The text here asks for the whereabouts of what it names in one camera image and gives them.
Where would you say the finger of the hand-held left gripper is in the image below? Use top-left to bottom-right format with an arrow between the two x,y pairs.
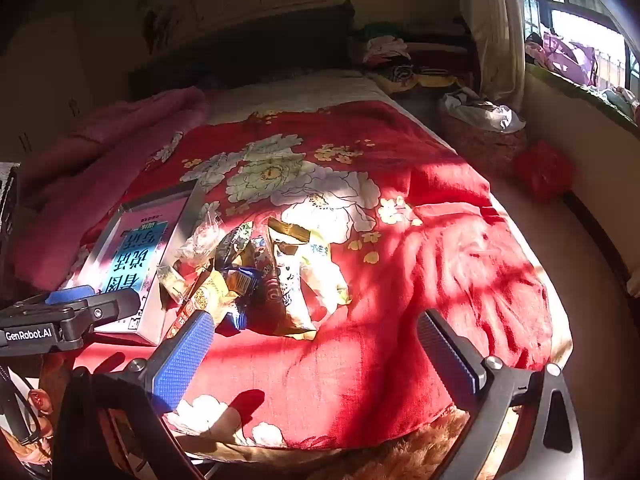
44,285 -> 97,307
65,288 -> 142,341

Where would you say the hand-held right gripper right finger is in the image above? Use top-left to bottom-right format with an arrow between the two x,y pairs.
417,309 -> 587,480

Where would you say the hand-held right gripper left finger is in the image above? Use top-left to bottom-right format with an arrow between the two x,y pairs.
75,310 -> 217,413

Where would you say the grey box with pink print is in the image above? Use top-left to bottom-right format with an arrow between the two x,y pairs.
59,180 -> 207,347

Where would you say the orange snack packet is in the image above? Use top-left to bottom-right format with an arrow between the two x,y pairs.
164,269 -> 237,342

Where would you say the small clear candy packet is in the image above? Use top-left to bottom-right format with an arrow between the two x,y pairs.
156,261 -> 189,304

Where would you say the blue snack packet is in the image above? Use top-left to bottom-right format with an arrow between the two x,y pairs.
219,266 -> 262,332

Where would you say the dark brown snack packet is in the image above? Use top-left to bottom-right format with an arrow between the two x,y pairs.
214,221 -> 257,272

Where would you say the clear green print snack packet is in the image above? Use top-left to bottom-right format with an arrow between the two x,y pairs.
297,230 -> 353,308

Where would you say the person's left hand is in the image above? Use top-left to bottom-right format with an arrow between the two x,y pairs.
20,386 -> 55,461

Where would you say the red floral blanket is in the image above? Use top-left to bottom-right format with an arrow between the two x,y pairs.
65,100 -> 556,451

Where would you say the brown furry rug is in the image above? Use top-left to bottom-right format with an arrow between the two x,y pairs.
190,404 -> 521,480

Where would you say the pink blanket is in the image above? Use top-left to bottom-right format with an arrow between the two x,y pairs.
10,86 -> 211,291

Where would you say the red plastic bag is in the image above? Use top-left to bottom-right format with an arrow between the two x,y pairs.
514,140 -> 576,203

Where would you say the beige wardrobe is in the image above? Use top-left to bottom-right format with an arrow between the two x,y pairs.
0,10 -> 98,163

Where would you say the basket with white cloth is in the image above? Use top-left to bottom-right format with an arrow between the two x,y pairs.
439,87 -> 528,176

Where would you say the pile of clothes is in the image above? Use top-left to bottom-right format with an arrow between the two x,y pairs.
350,22 -> 476,95

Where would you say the dark headboard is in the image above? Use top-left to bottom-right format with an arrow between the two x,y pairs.
129,0 -> 357,101

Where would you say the purple cloth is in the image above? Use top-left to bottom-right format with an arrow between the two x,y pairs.
541,31 -> 599,87

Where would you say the beige curtain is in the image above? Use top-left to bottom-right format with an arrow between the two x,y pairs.
457,0 -> 528,106

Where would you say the window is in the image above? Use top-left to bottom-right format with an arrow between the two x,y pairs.
510,0 -> 640,91

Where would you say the black cable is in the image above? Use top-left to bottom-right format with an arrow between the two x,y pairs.
0,364 -> 37,447

